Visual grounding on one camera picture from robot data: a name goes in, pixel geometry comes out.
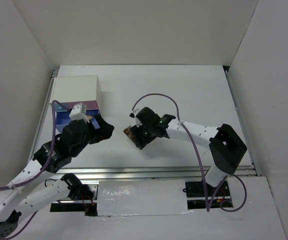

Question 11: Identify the dark blue drawer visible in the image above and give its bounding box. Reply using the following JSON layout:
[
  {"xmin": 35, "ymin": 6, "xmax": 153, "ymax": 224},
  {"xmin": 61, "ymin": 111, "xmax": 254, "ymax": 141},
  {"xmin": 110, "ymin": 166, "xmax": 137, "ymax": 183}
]
[{"xmin": 55, "ymin": 110, "xmax": 100, "ymax": 133}]

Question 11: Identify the long brown eyeshadow palette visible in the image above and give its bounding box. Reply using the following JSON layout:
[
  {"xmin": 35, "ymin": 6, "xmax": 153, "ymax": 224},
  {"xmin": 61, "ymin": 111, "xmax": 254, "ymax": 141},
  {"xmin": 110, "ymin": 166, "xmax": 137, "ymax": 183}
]
[{"xmin": 123, "ymin": 125, "xmax": 143, "ymax": 150}]

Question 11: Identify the pink drawer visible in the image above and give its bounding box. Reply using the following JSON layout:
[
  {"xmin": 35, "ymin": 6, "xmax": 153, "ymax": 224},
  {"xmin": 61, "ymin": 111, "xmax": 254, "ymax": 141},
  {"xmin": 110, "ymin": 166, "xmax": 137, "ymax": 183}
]
[{"xmin": 63, "ymin": 100, "xmax": 100, "ymax": 110}]

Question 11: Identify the light blue drawer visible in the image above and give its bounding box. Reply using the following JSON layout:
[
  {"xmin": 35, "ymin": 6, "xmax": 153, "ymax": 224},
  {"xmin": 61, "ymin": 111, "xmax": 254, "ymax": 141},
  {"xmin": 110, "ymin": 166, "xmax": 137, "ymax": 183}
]
[{"xmin": 49, "ymin": 103, "xmax": 69, "ymax": 113}]

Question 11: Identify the white drawer cabinet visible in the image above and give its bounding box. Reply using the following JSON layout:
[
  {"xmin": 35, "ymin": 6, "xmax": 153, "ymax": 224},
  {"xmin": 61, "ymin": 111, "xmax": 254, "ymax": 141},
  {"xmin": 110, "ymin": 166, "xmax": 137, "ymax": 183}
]
[{"xmin": 50, "ymin": 75, "xmax": 102, "ymax": 110}]

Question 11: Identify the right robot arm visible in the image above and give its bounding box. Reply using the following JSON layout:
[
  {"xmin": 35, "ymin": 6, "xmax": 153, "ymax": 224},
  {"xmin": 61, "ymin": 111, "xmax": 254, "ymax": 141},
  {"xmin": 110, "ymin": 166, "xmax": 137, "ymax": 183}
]
[{"xmin": 124, "ymin": 107, "xmax": 247, "ymax": 196}]

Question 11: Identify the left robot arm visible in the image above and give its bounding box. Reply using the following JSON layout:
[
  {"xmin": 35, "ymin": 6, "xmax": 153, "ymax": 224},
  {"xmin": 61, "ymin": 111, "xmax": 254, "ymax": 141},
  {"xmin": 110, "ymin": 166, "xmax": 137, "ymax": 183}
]
[{"xmin": 0, "ymin": 114, "xmax": 114, "ymax": 240}]

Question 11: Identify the white foam board cover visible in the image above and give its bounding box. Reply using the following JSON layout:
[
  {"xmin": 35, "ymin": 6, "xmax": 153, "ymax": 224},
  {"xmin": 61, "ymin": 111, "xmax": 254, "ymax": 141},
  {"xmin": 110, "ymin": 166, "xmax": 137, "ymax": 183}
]
[{"xmin": 97, "ymin": 179, "xmax": 189, "ymax": 217}]

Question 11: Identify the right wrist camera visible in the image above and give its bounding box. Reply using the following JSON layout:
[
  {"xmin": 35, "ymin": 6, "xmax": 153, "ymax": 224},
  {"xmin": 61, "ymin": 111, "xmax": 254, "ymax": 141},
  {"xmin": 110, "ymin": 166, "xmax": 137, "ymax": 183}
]
[{"xmin": 129, "ymin": 108, "xmax": 142, "ymax": 127}]

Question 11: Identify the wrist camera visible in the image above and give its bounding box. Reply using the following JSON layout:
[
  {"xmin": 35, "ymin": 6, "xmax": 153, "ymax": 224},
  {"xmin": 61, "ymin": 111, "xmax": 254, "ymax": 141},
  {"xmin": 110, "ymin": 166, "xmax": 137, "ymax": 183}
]
[
  {"xmin": 129, "ymin": 108, "xmax": 142, "ymax": 127},
  {"xmin": 69, "ymin": 102, "xmax": 89, "ymax": 123}
]

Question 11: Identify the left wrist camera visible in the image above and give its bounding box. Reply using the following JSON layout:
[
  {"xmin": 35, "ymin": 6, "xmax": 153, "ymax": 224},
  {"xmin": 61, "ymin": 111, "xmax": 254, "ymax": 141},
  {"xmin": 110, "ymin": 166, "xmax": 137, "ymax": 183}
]
[{"xmin": 69, "ymin": 102, "xmax": 89, "ymax": 123}]

